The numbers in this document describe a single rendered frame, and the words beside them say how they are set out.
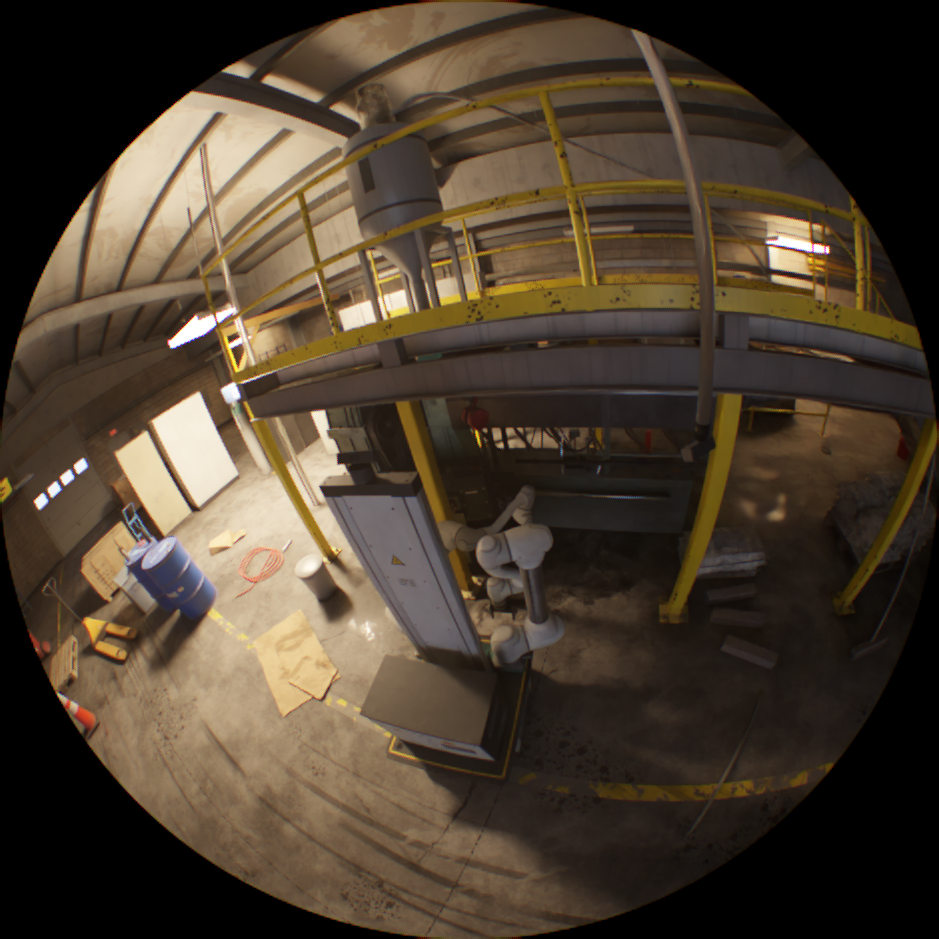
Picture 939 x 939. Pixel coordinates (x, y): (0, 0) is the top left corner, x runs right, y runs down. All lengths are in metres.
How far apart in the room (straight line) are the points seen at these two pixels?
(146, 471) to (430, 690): 6.49
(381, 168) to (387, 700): 3.24
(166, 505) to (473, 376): 6.54
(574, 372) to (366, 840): 2.88
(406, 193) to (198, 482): 6.32
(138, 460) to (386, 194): 6.07
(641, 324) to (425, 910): 3.48
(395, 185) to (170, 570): 4.20
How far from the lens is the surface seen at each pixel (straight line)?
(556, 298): 1.46
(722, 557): 2.89
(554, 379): 1.60
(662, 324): 1.97
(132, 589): 5.64
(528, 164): 6.22
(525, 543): 1.36
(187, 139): 5.28
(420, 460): 2.04
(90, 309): 9.15
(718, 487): 1.88
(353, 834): 2.53
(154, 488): 7.24
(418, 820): 2.35
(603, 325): 1.94
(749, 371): 1.70
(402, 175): 2.78
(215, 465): 7.53
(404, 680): 1.62
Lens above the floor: 2.22
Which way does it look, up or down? 31 degrees down
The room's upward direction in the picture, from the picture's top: 14 degrees counter-clockwise
